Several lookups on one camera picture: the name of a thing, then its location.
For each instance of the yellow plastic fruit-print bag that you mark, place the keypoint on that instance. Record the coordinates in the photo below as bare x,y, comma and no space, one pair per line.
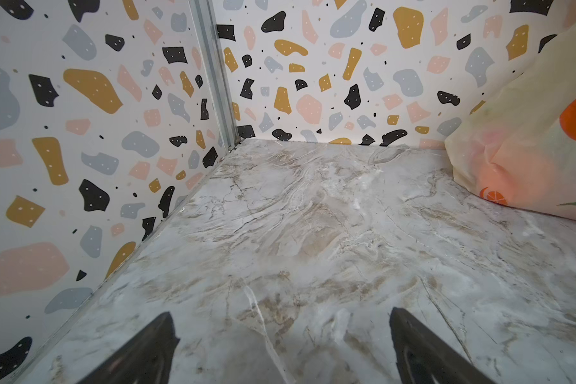
519,149

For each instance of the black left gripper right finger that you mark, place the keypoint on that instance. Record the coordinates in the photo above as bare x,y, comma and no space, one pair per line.
422,357

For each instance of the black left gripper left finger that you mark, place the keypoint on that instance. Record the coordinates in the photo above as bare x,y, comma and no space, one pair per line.
146,358

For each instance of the aluminium left corner post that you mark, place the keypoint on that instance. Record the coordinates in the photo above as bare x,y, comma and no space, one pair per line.
205,26

